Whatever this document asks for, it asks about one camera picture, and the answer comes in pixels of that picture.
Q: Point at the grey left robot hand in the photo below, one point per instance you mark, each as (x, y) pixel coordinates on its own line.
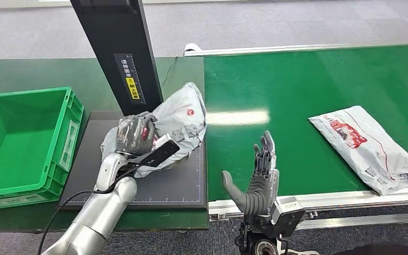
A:
(135, 135)

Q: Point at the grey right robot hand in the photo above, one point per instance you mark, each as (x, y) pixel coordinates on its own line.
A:
(262, 190)

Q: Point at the white poly mailer package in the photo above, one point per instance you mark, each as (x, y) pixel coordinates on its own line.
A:
(366, 148)
(186, 112)

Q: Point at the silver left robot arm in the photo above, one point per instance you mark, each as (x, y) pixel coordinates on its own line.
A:
(102, 211)

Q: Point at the black inbound scanner machine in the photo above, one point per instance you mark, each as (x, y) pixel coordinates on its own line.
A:
(168, 190)

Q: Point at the white conveyor roller end cap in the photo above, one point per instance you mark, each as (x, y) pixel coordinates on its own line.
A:
(191, 47)

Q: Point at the flat white poly mailer package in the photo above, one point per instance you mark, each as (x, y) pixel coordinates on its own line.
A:
(366, 148)

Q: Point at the green conveyor belt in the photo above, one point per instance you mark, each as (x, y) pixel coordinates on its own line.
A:
(295, 81)

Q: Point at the black yellow label sticker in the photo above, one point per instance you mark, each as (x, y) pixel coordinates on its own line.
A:
(130, 77)

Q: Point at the green plastic crate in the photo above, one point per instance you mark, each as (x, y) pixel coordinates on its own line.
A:
(17, 148)

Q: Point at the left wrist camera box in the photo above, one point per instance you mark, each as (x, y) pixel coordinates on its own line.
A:
(161, 153)

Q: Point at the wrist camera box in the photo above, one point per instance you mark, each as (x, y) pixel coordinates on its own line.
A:
(288, 214)
(161, 153)

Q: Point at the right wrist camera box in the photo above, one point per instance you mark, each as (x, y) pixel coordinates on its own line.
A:
(288, 214)

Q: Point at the metal conveyor bracket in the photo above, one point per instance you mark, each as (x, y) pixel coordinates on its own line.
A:
(308, 216)

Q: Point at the aluminium conveyor frame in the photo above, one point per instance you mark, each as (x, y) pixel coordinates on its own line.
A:
(330, 202)

